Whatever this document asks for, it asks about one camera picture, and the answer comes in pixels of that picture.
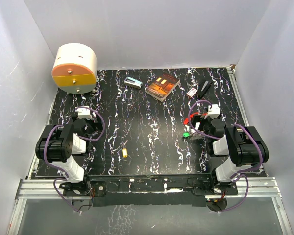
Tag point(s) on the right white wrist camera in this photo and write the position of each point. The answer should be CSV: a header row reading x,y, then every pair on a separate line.
x,y
213,111

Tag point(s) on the yellow tagged key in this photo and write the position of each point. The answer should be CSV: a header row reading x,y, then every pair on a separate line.
x,y
124,150

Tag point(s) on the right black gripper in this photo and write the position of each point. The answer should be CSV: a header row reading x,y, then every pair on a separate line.
x,y
198,118

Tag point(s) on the round pastel drawer cabinet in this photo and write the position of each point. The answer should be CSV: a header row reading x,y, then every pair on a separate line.
x,y
75,68

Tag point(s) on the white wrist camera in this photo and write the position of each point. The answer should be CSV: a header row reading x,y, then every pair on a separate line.
x,y
213,111
84,112

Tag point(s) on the teal and white stapler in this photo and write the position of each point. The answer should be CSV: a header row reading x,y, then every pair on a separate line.
x,y
129,81

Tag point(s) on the aluminium frame rail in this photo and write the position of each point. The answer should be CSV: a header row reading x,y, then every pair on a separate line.
x,y
42,208

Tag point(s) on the red keyring opener tool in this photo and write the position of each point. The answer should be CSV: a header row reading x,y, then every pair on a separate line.
x,y
186,121

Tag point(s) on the black rectangular case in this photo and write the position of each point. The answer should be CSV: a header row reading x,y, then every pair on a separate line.
x,y
203,88

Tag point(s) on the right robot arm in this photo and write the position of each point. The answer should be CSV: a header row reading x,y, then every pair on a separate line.
x,y
243,146

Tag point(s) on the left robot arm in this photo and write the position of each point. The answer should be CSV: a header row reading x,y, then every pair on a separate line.
x,y
58,145

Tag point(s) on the green tagged key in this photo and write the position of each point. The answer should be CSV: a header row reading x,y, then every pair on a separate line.
x,y
186,135

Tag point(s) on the small red white card box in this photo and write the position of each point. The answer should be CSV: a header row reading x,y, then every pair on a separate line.
x,y
191,93

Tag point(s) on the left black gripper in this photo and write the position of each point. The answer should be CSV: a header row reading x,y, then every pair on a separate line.
x,y
95,126

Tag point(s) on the orange paperback book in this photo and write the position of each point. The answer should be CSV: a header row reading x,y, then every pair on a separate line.
x,y
162,86

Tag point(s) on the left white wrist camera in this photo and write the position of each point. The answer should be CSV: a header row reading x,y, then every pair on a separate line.
x,y
84,112

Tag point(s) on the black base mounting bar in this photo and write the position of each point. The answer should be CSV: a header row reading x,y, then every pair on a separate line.
x,y
164,189

